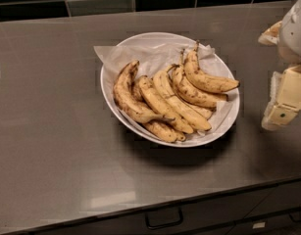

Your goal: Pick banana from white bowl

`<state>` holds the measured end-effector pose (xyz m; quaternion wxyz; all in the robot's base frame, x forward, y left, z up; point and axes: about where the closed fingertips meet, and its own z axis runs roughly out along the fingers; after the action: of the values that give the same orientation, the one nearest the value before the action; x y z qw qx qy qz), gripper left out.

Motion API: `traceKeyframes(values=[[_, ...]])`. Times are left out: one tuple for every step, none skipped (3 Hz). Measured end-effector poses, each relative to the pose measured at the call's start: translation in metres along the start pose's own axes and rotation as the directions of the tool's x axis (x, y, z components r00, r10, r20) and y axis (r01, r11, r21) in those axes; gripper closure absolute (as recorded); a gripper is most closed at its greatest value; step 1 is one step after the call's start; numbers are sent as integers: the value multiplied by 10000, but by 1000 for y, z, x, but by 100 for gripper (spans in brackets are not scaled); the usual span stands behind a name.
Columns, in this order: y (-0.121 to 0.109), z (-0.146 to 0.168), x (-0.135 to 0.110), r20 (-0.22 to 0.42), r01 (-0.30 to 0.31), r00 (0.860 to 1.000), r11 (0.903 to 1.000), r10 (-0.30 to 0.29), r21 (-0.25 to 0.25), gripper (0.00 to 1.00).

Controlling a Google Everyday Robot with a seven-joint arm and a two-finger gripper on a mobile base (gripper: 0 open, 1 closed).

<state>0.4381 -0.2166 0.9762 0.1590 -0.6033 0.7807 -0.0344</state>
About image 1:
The long middle yellow banana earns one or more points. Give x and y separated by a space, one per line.
161 82

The short banana behind left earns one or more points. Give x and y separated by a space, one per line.
136 92

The black drawer handle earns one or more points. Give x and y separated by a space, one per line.
163 218

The centre yellow banana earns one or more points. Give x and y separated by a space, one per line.
160 106

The hidden banana under right ones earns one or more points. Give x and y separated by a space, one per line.
206 113

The left brown spotted banana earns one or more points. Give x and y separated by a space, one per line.
126 102

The white paper liner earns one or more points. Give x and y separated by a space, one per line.
151 60

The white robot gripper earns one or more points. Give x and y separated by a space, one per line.
294 33

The bottom small banana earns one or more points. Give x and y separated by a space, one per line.
164 132

